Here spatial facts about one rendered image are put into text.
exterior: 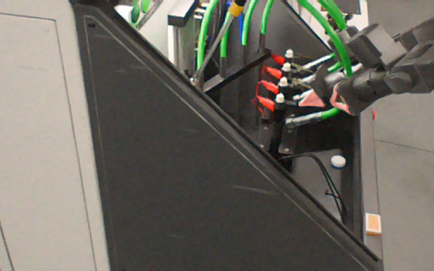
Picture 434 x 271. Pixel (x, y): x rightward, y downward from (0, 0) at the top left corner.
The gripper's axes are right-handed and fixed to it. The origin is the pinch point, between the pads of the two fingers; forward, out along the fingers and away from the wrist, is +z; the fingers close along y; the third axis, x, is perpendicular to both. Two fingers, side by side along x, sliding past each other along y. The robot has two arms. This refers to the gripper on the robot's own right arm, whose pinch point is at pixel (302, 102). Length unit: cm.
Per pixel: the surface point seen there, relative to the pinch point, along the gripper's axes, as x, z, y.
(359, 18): -87, 12, -5
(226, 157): 36.6, -3.9, 8.0
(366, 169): -2.0, -1.9, -23.6
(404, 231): -85, 54, -102
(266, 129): -1.7, 15.1, -2.1
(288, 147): 2.9, 9.6, -7.8
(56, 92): 44, 11, 36
